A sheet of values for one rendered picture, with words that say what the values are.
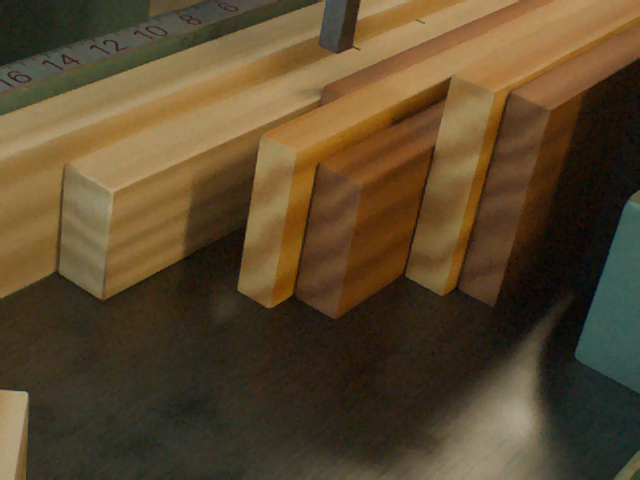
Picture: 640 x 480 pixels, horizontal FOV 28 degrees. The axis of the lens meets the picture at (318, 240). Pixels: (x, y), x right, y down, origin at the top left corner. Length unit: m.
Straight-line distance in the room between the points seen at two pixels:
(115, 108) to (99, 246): 0.04
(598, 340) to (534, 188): 0.05
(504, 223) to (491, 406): 0.06
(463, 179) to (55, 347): 0.13
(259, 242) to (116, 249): 0.04
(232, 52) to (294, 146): 0.08
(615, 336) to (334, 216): 0.09
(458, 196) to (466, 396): 0.06
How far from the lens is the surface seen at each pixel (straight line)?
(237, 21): 0.46
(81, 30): 0.63
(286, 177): 0.37
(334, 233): 0.38
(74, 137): 0.38
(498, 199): 0.40
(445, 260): 0.41
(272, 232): 0.38
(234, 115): 0.42
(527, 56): 0.41
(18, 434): 0.30
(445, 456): 0.36
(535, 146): 0.39
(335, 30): 0.45
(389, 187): 0.39
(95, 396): 0.36
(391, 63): 0.46
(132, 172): 0.38
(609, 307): 0.40
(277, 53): 0.45
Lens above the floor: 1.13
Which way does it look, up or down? 32 degrees down
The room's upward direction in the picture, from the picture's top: 11 degrees clockwise
